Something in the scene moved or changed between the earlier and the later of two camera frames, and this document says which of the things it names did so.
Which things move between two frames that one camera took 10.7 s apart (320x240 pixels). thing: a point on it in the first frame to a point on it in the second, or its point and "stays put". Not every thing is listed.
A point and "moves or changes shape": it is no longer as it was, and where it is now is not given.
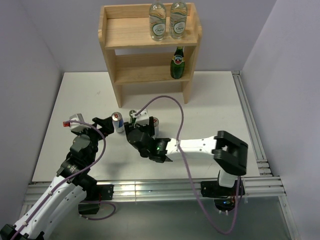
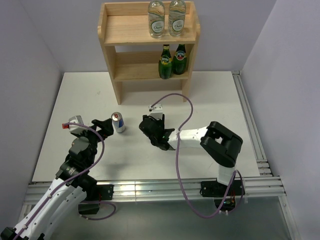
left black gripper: x=107 y=127 stays put
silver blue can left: x=118 y=122 stays put
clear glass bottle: x=178 y=19 stays put
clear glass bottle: x=157 y=20 stays put
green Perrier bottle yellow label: x=132 y=119 to x=165 y=63
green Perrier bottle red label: x=177 y=63 moves or changes shape
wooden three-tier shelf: x=135 y=58 stays put
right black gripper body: x=149 y=128 to x=160 y=122
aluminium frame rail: x=264 y=189 stays put
